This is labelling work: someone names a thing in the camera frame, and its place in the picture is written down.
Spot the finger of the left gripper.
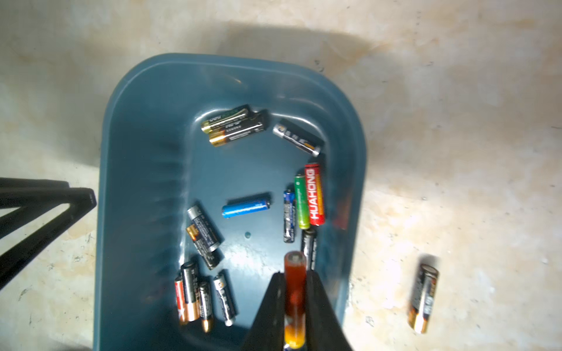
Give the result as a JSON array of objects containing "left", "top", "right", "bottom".
[{"left": 0, "top": 177, "right": 97, "bottom": 290}]

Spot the black gold battery top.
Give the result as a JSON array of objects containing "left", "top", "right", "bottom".
[{"left": 209, "top": 119, "right": 265, "bottom": 147}]

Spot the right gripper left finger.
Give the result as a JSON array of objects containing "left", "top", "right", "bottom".
[{"left": 240, "top": 272, "right": 285, "bottom": 351}]

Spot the teal plastic storage box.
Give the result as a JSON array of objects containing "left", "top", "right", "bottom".
[{"left": 94, "top": 54, "right": 367, "bottom": 350}]

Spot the black silver battery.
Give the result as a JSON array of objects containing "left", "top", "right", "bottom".
[{"left": 272, "top": 123, "right": 321, "bottom": 157}]

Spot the red orange AAA battery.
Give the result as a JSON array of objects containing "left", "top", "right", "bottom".
[{"left": 284, "top": 251, "right": 307, "bottom": 350}]

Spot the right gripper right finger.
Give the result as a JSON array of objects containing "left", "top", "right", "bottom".
[{"left": 305, "top": 271, "right": 352, "bottom": 351}]

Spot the red Huahong battery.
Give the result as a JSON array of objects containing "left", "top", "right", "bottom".
[{"left": 304, "top": 163, "right": 326, "bottom": 227}]

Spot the black gold AA battery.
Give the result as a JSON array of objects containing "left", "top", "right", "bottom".
[{"left": 408, "top": 264, "right": 439, "bottom": 334}]

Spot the dark blue battery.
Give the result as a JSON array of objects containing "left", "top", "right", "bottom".
[{"left": 283, "top": 189, "right": 296, "bottom": 243}]

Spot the blue battery in box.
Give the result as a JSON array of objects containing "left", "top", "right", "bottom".
[{"left": 222, "top": 199, "right": 270, "bottom": 219}]

